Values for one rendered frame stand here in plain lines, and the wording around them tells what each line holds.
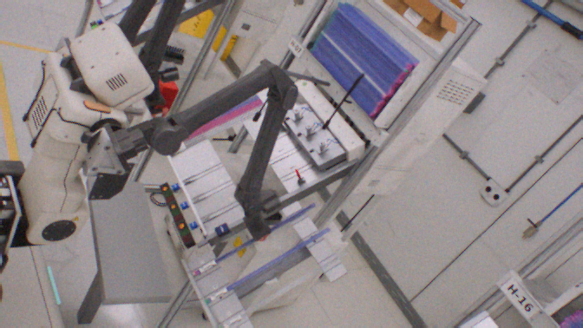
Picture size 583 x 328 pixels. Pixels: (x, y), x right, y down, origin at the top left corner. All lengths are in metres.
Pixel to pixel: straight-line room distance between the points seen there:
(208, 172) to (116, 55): 0.89
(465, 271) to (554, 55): 1.48
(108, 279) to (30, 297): 0.40
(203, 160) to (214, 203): 0.24
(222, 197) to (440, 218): 1.87
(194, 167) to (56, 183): 0.72
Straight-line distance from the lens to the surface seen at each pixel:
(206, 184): 2.01
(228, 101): 1.30
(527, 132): 3.18
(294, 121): 2.04
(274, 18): 3.18
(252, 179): 1.44
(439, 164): 3.40
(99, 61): 1.31
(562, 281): 1.74
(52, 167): 1.51
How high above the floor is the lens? 1.94
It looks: 27 degrees down
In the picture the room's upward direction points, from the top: 34 degrees clockwise
